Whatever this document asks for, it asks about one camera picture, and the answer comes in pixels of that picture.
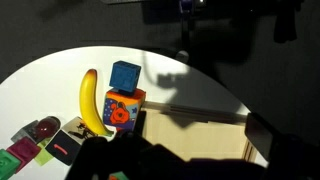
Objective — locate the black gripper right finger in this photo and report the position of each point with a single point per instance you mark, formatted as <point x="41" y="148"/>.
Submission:
<point x="286" y="156"/>

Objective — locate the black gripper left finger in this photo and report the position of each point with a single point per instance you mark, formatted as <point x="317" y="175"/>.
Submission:
<point x="91" y="156"/>

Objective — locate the white black checkered fabric cube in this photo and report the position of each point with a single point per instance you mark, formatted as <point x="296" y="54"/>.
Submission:
<point x="66" y="146"/>

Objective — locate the wooden tray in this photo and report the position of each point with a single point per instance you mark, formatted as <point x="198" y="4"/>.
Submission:
<point x="200" y="133"/>

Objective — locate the small orange block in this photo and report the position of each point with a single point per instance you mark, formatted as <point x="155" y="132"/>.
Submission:
<point x="114" y="177"/>

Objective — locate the yellow toy banana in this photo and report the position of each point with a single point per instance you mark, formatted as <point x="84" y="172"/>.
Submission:
<point x="89" y="103"/>

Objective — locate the dark red ball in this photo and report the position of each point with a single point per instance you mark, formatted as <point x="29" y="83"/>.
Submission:
<point x="47" y="126"/>

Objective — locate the magenta cube block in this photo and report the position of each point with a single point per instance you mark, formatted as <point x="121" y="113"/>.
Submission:
<point x="23" y="151"/>

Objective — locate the grey cube block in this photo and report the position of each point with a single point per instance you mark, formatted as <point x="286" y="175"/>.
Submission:
<point x="23" y="131"/>

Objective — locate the green cube block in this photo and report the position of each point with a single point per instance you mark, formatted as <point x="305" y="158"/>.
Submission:
<point x="7" y="165"/>

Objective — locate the blue cube block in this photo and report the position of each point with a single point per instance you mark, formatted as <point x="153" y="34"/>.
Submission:
<point x="124" y="77"/>

